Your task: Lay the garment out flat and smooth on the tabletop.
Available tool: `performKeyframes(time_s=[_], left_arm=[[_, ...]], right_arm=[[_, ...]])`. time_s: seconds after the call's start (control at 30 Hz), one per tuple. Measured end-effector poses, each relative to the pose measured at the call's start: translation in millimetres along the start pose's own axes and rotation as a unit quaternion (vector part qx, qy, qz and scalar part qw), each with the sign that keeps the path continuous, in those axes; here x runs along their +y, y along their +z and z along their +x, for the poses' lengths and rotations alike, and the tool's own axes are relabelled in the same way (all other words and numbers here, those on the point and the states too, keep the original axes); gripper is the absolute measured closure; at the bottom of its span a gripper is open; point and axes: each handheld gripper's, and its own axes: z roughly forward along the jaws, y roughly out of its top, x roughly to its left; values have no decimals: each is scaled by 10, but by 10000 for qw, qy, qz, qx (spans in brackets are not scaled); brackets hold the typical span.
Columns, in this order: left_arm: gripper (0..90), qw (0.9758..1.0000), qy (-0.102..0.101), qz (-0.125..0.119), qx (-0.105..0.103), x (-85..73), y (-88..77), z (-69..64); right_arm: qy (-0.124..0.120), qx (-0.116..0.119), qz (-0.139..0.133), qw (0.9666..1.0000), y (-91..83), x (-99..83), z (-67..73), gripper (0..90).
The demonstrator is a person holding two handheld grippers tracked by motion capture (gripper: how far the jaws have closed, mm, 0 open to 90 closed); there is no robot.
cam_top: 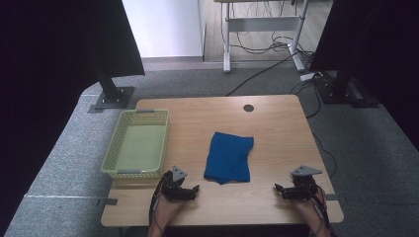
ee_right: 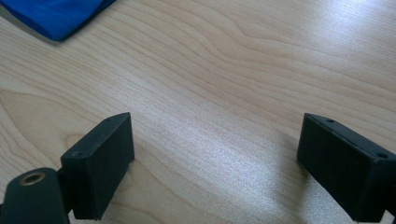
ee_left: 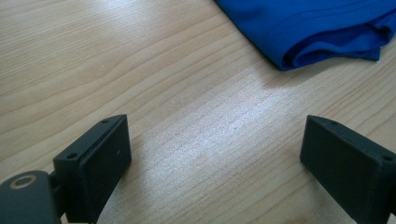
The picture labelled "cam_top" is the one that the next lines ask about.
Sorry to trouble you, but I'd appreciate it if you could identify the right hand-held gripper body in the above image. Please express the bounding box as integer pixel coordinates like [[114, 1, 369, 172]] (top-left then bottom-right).
[[290, 165, 323, 201]]

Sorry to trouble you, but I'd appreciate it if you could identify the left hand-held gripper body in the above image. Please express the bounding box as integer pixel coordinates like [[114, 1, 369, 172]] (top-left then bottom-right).
[[161, 165, 189, 202]]

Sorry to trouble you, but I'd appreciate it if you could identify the blue t-shirt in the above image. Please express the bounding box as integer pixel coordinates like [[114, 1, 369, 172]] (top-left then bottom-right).
[[203, 131, 255, 186]]

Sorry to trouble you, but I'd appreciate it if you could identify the pale green plastic basket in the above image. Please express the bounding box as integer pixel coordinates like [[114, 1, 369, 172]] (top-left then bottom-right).
[[100, 109, 171, 180]]

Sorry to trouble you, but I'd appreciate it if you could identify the person's right hand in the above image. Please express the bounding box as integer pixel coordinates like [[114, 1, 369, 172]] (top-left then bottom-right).
[[293, 190, 331, 232]]

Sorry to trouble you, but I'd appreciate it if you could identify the person's left hand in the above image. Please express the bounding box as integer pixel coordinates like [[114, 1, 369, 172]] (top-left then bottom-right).
[[149, 197, 186, 232]]

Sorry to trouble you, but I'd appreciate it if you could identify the right black stand base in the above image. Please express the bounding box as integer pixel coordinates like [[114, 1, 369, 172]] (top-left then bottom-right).
[[314, 67, 381, 109]]

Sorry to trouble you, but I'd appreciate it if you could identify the black stand base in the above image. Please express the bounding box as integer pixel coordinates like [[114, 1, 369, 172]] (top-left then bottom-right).
[[87, 55, 136, 115], [314, 67, 381, 109]]

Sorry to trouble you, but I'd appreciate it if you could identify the left black stand base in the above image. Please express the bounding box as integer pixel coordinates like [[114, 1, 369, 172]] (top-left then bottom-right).
[[87, 55, 136, 115]]

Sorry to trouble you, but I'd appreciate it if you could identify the black curtain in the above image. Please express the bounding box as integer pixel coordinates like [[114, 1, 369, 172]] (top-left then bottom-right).
[[0, 0, 146, 231], [309, 0, 419, 151]]

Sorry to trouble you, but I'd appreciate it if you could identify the left hand-held gripper black cable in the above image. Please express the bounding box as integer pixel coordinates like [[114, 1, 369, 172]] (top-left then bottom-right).
[[148, 170, 172, 229]]

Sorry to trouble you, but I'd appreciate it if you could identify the hand-held gripper black cable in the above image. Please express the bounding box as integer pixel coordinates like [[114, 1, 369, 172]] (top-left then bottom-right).
[[309, 186, 332, 232], [148, 170, 172, 229]]

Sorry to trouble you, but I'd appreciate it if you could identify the right hand-held gripper black cable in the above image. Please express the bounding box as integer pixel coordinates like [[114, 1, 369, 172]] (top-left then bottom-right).
[[309, 186, 332, 232]]

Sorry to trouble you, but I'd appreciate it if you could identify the black floor cable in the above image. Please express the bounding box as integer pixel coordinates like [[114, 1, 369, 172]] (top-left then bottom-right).
[[225, 50, 300, 98], [290, 78, 338, 179]]

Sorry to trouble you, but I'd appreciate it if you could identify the tangle of black cables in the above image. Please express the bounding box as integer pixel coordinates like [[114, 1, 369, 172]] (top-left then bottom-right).
[[230, 1, 314, 56]]

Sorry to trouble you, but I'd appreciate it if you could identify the white desk frame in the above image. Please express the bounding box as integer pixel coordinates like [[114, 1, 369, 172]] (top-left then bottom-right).
[[213, 0, 312, 74]]

